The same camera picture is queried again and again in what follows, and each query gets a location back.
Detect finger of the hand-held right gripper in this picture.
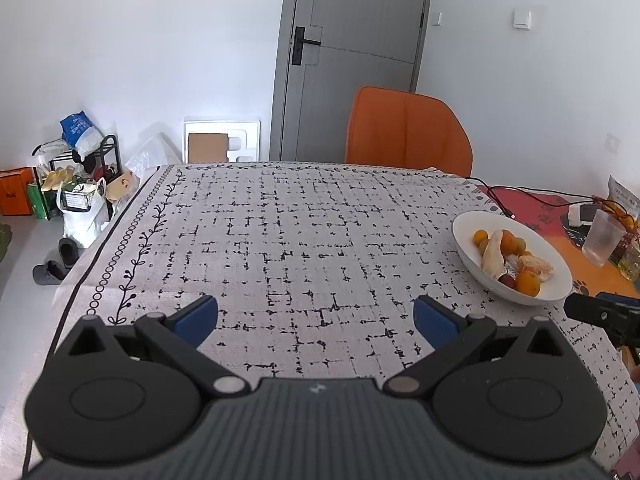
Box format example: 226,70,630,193
596,291,640,308
563,293,612,330

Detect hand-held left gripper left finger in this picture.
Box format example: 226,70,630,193
65,294,252,397

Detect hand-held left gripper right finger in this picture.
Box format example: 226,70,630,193
384,294,569,396

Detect small peeled pomelo segment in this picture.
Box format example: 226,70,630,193
517,254,556,281

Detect white bowl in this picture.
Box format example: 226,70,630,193
452,210,574,307

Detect large peeled pomelo segment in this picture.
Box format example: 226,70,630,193
480,229,507,277

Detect yellow oil bottle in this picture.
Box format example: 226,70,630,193
617,236,640,282

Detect clear plastic cup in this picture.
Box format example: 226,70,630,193
581,208,627,268

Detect white charger box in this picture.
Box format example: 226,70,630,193
567,202,609,229

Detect red orange table mat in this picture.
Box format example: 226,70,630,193
474,182,640,307

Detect printed snack bag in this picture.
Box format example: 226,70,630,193
607,174,640,217

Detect patterned grey tablecloth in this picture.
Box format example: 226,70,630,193
22,162,640,480

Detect white shopping bag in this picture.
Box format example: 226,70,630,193
58,177,111,250

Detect black slippers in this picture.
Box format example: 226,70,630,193
32,237,79,286

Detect clear plastic bag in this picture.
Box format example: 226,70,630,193
124,132,181,176

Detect brown cardboard piece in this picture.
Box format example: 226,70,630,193
187,132,229,164

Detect black shoe rack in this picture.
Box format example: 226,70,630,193
32,134,124,222

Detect orange chair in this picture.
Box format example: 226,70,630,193
344,86,474,179

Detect white foam packing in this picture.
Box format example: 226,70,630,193
182,117,262,164

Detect green box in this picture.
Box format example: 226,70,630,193
27,182,51,220

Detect yellow slippers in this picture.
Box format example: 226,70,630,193
40,168,74,191

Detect orange box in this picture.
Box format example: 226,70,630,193
0,167,36,216

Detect blue plastic bag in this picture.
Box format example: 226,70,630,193
59,111,104,156

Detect grey door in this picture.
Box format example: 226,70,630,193
269,0,434,164

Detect black cable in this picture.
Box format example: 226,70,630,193
461,176,596,220

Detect black door handle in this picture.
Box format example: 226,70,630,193
289,26,322,66

